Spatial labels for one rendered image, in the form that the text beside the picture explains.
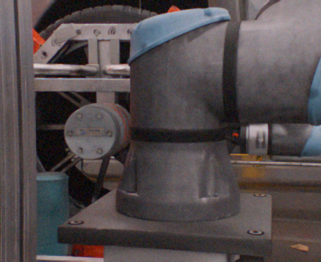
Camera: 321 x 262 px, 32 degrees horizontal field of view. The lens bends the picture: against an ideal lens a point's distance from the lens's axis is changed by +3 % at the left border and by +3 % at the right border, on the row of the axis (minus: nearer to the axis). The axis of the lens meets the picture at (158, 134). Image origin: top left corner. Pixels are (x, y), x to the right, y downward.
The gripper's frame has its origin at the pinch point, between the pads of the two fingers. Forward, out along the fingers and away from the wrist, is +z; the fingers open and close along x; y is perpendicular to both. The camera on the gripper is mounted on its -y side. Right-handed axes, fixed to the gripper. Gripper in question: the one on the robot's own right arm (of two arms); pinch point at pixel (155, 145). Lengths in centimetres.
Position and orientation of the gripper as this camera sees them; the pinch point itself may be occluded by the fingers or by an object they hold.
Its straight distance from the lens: 124.6
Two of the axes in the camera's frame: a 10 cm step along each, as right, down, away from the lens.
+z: -9.9, -0.2, 1.6
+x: -1.6, 0.9, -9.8
